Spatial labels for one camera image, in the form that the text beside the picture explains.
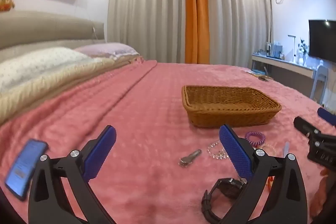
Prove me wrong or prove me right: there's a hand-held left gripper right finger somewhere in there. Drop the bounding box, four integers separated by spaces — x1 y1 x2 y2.
219 124 308 224

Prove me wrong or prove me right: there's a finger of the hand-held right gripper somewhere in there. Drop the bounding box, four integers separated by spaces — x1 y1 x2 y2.
317 107 336 127
293 116 321 139

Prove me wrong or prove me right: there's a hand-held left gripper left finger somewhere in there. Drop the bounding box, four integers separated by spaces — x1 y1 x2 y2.
28 125 117 224

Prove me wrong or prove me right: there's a clear crystal bead bracelet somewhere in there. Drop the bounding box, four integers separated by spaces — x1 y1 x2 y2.
207 140 229 160

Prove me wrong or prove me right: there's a purple spiral hair tie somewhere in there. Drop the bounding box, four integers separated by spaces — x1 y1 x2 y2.
245 131 266 147

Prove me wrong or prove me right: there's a cream spiral hair tie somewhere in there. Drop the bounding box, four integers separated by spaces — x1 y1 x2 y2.
262 143 278 157

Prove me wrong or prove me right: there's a black wristwatch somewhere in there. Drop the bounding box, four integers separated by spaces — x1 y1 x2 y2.
201 178 248 222

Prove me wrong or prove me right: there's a brown wicker basket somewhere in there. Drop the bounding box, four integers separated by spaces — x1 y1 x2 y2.
182 85 282 128

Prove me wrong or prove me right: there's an orange cord bracelet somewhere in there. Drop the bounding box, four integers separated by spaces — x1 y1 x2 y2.
266 176 276 192

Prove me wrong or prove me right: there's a person's right hand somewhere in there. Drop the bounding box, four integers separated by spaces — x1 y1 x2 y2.
311 168 332 217

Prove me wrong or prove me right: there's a light blue chair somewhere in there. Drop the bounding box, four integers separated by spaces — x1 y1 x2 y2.
310 65 329 104

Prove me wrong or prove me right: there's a pink fleece blanket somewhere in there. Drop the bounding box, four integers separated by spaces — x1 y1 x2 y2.
0 60 336 224

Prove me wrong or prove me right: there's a white desk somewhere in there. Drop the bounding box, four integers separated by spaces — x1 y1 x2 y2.
251 53 317 94

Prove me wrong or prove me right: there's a white vase with flowers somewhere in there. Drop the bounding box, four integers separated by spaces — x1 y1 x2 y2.
297 38 309 65

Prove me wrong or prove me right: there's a blue smartphone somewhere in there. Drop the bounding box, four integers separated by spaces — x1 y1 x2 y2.
5 138 49 201

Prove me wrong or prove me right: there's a white desk lamp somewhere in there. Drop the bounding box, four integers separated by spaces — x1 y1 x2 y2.
288 34 297 63

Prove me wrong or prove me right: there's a black television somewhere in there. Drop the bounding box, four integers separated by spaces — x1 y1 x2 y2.
308 19 336 60

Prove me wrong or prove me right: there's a row of books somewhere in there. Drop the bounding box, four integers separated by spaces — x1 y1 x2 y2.
266 41 284 59

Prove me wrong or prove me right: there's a beige quilt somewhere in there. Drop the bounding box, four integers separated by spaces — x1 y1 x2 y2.
0 55 143 126

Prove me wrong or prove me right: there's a lavender pillow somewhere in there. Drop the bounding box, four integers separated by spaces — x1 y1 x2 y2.
74 42 140 60

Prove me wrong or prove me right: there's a white floral pillow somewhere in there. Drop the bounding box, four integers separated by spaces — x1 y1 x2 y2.
0 47 91 94

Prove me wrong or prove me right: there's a beige padded headboard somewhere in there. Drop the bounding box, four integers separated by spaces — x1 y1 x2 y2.
0 10 107 51

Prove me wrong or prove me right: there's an orange curtain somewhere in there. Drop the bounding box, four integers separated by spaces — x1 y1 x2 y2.
183 0 210 64

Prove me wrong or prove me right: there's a beige curtain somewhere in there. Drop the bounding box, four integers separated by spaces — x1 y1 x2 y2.
106 0 273 67

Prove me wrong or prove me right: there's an orange plush toy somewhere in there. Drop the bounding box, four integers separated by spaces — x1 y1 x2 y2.
0 0 16 13

